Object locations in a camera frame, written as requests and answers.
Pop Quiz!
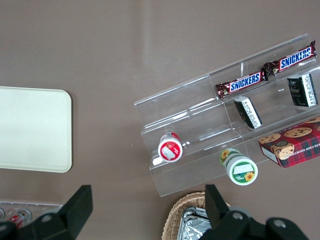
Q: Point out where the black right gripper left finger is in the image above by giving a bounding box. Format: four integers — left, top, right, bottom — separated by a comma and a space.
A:
24, 184, 93, 240

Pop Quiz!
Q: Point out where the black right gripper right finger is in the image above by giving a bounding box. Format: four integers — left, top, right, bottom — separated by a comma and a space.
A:
197, 184, 268, 240

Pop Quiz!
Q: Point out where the oval light wicker basket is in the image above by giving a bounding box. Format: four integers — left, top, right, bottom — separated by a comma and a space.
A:
161, 191, 231, 240

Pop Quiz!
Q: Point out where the cream rectangular plastic tray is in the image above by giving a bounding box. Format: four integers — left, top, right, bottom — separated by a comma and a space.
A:
0, 86, 73, 174

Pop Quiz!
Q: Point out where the clear acrylic bottle rack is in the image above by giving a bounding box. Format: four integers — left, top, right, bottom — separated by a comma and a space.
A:
0, 199, 63, 226

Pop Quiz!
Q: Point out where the green lid yogurt cup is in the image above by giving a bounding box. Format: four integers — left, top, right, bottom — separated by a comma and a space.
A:
219, 148, 259, 186

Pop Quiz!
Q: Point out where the red cola bottle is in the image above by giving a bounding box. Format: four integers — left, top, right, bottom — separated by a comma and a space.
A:
9, 208, 32, 229

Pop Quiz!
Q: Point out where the clear acrylic stepped shelf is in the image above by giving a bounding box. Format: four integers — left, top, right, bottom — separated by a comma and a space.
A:
133, 33, 320, 198

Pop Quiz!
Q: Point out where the red lid yogurt cup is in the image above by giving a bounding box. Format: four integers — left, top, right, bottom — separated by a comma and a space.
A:
157, 132, 183, 163

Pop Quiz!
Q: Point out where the small black snack box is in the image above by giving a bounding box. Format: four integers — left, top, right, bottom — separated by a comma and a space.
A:
233, 96, 263, 130
286, 73, 320, 108

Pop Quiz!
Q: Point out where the red tartan cookie box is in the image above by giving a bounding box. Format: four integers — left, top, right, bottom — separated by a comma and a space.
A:
258, 116, 320, 170

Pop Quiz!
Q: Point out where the Snickers chocolate bar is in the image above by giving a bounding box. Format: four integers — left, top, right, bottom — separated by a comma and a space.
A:
215, 70, 270, 101
263, 40, 317, 77

